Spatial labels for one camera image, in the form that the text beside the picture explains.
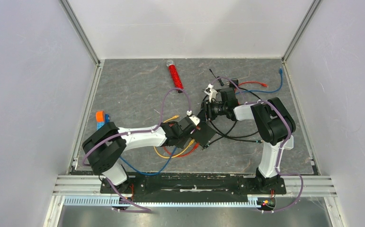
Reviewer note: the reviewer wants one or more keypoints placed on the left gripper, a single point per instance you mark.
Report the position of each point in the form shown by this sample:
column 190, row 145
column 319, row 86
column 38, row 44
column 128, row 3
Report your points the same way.
column 182, row 144

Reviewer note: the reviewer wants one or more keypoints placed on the white plastic box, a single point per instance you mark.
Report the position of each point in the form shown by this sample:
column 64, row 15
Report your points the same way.
column 289, row 143

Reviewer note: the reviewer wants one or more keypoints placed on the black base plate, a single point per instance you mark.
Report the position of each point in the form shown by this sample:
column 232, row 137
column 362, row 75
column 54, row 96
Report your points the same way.
column 199, row 187

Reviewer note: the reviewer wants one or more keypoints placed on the black network switch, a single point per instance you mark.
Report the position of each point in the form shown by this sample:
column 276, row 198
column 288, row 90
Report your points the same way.
column 203, row 134

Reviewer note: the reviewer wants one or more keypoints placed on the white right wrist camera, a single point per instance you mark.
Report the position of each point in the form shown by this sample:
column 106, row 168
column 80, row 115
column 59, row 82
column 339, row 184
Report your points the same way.
column 211, row 92

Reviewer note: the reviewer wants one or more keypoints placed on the red glitter tube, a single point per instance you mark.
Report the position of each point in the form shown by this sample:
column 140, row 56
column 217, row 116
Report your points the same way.
column 174, row 74

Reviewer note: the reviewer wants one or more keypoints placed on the blue orange toy bricks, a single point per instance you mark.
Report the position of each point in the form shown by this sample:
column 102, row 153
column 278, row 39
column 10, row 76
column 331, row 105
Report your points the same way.
column 101, row 118

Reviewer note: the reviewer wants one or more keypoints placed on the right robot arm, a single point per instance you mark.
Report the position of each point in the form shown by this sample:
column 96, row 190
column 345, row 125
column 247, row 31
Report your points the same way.
column 274, row 124

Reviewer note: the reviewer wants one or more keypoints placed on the black power adapter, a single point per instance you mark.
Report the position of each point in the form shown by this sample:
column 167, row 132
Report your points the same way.
column 229, row 83

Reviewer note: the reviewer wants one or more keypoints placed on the black cable teal collar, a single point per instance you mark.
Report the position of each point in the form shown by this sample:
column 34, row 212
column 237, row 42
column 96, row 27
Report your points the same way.
column 234, row 138
column 228, row 95

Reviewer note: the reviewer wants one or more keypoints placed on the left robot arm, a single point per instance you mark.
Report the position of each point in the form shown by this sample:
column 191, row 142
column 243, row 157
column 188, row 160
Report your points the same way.
column 104, row 147

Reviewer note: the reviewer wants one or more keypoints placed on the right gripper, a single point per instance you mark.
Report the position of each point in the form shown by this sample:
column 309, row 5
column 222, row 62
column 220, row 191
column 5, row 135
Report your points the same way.
column 202, row 115

